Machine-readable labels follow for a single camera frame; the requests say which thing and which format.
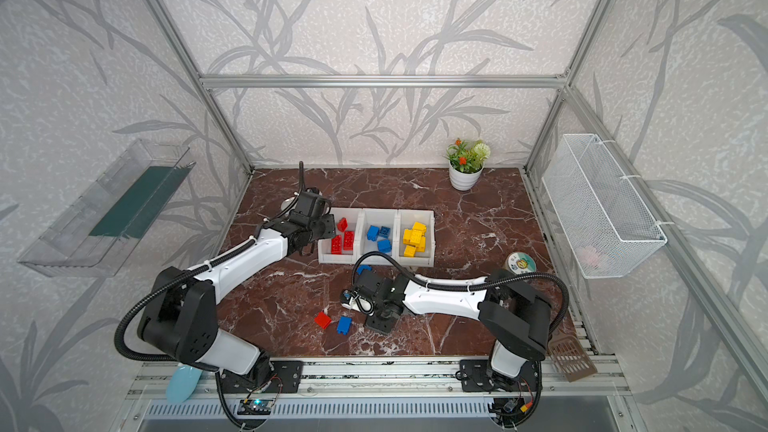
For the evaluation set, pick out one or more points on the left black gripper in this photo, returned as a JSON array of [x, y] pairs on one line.
[[323, 228]]

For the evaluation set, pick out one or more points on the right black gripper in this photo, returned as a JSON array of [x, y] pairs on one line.
[[365, 297]]

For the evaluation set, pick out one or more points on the long red lego bottom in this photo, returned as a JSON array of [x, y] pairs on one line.
[[336, 247]]

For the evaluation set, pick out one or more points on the blue lego brick top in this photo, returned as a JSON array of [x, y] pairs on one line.
[[363, 268]]

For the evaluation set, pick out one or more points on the long red lego brick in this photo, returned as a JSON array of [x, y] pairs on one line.
[[348, 241]]

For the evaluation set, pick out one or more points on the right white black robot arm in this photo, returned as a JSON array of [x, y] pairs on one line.
[[521, 311]]

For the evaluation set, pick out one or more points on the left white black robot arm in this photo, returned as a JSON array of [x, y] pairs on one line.
[[178, 320]]

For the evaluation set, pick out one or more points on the silver tin can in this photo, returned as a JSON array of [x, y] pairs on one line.
[[288, 203]]

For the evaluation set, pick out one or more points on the red lego brick bottom left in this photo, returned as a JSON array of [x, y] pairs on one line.
[[323, 320]]

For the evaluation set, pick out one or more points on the white right sorting bin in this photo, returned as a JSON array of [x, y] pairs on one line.
[[405, 220]]

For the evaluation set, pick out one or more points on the potted plant white pot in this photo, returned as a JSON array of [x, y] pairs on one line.
[[466, 161]]

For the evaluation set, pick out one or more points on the green circuit board left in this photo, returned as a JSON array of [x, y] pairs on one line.
[[252, 407]]

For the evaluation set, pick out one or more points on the brown slotted spatula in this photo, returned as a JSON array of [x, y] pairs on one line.
[[570, 358]]

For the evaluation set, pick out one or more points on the light blue plastic scoop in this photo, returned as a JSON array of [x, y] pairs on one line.
[[182, 384]]

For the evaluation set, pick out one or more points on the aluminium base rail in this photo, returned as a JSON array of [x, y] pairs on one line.
[[401, 376]]

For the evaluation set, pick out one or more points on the clear plastic wall shelf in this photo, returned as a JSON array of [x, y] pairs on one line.
[[95, 235]]

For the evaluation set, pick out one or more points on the white wire mesh basket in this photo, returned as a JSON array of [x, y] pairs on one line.
[[608, 226]]

